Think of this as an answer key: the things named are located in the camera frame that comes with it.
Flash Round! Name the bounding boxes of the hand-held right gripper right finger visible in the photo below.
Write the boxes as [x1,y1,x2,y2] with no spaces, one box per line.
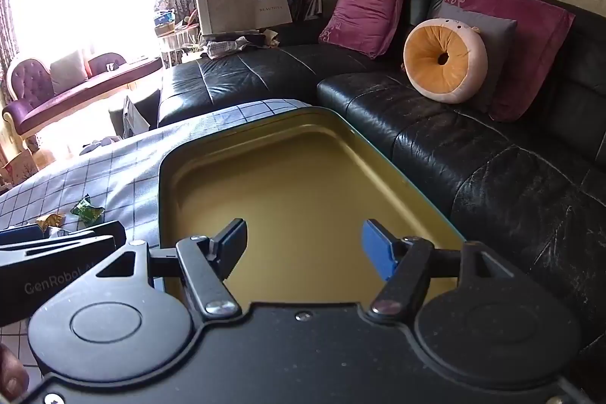
[361,218,522,324]

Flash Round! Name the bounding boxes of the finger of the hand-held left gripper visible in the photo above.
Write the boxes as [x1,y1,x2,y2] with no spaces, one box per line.
[0,221,126,248]

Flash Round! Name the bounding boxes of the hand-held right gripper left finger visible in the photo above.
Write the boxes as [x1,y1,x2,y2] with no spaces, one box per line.
[97,218,249,320]

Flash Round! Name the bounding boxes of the green foil candy packet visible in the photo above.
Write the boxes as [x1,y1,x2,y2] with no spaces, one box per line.
[70,195,106,225]

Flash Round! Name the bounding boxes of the gold foil snack packet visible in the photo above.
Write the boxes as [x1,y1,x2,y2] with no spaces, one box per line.
[35,213,67,237]

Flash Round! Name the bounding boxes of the teal tin box gold inside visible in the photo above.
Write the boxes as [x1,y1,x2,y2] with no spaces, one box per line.
[158,108,467,305]

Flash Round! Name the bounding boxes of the person's left hand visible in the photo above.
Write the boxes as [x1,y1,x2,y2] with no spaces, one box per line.
[0,345,30,402]

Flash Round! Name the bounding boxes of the blue checked tablecloth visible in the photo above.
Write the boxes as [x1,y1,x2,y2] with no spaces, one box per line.
[0,98,313,386]

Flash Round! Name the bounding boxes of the tree print paper bag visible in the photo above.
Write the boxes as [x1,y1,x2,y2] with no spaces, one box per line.
[0,147,41,187]

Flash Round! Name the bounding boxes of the black framed panel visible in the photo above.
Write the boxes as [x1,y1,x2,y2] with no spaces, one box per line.
[123,95,150,136]

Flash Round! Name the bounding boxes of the black ottoman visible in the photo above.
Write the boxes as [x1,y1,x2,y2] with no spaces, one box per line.
[109,89,162,135]

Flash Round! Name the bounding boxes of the purple chaise longue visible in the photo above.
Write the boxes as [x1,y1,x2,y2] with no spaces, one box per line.
[2,51,164,140]

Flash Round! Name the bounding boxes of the light grey cushion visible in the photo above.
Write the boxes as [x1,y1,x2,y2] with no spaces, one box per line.
[48,50,89,96]

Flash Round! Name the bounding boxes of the black leather sofa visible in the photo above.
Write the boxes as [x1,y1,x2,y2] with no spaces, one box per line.
[156,0,606,353]

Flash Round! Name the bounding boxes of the round orange plush cushion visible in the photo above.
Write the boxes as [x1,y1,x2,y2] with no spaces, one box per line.
[403,18,488,104]

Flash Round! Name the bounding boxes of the plaid cloth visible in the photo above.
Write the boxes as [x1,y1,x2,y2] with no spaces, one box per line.
[201,32,280,59]

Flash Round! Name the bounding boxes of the cluttered side table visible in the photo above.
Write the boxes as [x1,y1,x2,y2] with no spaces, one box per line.
[154,9,204,66]

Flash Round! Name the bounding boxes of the white paper bag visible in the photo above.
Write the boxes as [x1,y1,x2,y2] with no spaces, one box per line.
[251,0,293,28]

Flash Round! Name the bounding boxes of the plain magenta cushion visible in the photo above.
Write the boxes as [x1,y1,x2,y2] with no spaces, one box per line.
[318,0,412,60]

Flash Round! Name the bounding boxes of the picture frames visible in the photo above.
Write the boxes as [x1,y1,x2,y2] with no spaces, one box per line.
[294,0,323,21]

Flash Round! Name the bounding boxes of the magenta cushion white embroidery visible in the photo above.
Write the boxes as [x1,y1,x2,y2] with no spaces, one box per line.
[442,0,576,123]

